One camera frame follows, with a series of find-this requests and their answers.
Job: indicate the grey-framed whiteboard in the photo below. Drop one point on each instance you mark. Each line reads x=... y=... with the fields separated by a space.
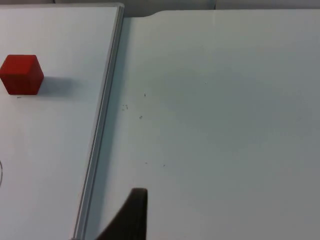
x=55 y=140

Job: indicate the red cube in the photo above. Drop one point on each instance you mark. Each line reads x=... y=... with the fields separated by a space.
x=21 y=75

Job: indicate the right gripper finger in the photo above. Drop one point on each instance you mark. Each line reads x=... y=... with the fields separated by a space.
x=132 y=220

